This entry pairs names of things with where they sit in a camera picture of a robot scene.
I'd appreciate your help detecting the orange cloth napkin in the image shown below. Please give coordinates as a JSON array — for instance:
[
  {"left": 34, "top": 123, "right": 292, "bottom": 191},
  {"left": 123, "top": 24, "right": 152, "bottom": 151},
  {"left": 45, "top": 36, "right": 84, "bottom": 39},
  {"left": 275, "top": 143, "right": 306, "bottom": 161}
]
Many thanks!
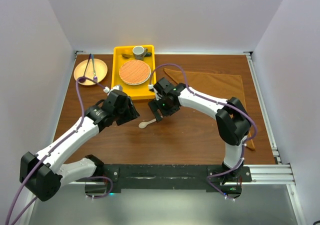
[{"left": 163, "top": 68, "right": 256, "bottom": 152}]

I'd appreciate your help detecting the purple metal spoon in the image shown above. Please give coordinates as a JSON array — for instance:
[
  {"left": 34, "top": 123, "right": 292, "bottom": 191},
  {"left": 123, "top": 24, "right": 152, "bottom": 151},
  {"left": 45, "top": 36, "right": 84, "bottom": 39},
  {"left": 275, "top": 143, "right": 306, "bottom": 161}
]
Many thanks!
[{"left": 78, "top": 53, "right": 92, "bottom": 83}]

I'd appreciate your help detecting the dark green utensil in tray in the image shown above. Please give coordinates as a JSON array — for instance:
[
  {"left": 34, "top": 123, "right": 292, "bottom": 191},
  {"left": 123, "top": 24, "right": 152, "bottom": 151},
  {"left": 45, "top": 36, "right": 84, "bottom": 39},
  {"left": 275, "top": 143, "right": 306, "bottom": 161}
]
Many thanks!
[{"left": 143, "top": 48, "right": 152, "bottom": 57}]

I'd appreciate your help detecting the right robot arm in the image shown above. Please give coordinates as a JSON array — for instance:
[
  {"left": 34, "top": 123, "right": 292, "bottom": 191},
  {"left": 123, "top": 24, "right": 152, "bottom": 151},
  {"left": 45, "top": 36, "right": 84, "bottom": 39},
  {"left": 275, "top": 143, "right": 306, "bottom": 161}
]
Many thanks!
[{"left": 148, "top": 77, "right": 252, "bottom": 182}]

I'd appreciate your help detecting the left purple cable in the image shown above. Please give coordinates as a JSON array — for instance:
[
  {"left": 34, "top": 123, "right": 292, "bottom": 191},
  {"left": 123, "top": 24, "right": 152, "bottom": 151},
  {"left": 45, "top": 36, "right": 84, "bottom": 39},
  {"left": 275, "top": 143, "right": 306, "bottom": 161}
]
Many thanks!
[{"left": 4, "top": 76, "right": 115, "bottom": 225}]

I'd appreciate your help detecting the yellow plastic tray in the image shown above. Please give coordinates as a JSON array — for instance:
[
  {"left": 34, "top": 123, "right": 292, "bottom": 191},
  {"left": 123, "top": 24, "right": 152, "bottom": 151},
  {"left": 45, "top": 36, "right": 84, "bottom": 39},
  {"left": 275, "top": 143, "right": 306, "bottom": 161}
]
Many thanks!
[{"left": 111, "top": 45, "right": 157, "bottom": 100}]

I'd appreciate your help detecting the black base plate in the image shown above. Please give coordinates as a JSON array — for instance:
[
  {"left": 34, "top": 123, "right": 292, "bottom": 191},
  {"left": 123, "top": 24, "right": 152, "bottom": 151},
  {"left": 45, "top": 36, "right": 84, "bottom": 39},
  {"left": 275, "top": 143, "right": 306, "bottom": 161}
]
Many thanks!
[{"left": 103, "top": 164, "right": 252, "bottom": 195}]

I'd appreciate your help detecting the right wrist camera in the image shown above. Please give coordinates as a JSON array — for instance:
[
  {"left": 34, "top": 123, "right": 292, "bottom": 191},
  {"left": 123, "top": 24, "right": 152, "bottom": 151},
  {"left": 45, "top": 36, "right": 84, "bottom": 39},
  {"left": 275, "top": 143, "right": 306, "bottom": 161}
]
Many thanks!
[{"left": 148, "top": 84, "right": 161, "bottom": 100}]

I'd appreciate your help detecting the aluminium frame rail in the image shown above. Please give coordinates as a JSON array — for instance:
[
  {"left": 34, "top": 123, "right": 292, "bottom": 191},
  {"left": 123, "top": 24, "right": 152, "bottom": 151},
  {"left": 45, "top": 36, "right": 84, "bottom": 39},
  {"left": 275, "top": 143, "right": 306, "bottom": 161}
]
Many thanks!
[{"left": 245, "top": 52, "right": 296, "bottom": 186}]

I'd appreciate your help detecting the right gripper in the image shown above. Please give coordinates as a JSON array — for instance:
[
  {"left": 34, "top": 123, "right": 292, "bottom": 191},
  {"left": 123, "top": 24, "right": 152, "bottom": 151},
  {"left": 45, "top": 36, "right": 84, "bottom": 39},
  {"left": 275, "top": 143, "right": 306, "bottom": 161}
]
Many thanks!
[{"left": 148, "top": 95, "right": 180, "bottom": 123}]

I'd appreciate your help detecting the white cup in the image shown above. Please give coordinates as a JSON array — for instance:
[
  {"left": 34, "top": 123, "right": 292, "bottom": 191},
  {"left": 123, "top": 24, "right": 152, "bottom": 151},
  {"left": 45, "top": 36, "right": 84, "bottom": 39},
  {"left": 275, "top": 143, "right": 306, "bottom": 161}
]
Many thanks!
[{"left": 132, "top": 46, "right": 148, "bottom": 61}]

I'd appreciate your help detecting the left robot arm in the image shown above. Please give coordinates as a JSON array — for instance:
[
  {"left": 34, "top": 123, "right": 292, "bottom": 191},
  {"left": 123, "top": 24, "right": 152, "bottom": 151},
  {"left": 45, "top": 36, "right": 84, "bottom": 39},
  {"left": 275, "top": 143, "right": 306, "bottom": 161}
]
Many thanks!
[{"left": 19, "top": 89, "right": 139, "bottom": 202}]

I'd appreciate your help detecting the beige round plate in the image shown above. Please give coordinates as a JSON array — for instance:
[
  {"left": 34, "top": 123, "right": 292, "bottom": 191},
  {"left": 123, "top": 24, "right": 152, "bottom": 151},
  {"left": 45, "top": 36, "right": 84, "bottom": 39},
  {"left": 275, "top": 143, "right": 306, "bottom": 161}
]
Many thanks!
[{"left": 73, "top": 58, "right": 108, "bottom": 83}]

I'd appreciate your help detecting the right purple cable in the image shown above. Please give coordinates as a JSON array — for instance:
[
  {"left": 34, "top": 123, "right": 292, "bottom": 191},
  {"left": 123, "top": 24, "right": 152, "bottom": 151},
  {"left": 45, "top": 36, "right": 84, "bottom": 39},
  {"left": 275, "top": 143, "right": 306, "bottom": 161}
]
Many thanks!
[{"left": 148, "top": 63, "right": 258, "bottom": 202}]

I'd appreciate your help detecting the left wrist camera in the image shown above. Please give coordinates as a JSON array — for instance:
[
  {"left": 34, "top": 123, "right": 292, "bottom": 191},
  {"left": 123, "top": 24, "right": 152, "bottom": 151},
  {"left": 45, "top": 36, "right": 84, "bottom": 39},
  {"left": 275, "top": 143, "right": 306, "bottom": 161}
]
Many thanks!
[{"left": 110, "top": 84, "right": 123, "bottom": 91}]

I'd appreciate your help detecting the iridescent metal fork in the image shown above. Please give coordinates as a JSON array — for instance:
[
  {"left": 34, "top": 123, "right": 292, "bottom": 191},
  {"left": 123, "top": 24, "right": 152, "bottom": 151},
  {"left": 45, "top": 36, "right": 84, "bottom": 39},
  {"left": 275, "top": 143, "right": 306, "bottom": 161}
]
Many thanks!
[{"left": 90, "top": 54, "right": 98, "bottom": 82}]

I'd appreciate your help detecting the purple cable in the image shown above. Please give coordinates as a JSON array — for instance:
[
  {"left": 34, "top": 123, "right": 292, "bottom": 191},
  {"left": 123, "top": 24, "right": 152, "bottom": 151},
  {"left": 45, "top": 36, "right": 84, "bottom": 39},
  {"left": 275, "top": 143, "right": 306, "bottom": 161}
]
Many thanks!
[
  {"left": 148, "top": 63, "right": 258, "bottom": 202},
  {"left": 4, "top": 76, "right": 115, "bottom": 225}
]

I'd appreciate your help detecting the woven orange round plate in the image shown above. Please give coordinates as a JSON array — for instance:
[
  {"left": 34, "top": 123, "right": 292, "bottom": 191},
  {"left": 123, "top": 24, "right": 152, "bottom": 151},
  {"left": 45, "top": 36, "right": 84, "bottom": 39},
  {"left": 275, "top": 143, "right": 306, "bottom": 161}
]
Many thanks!
[{"left": 119, "top": 59, "right": 151, "bottom": 86}]

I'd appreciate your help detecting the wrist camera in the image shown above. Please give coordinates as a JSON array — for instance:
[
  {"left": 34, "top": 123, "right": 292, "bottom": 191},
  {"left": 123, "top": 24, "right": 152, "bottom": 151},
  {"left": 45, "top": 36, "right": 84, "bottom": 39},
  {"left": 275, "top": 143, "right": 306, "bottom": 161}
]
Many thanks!
[
  {"left": 110, "top": 84, "right": 123, "bottom": 91},
  {"left": 148, "top": 84, "right": 161, "bottom": 100}
]

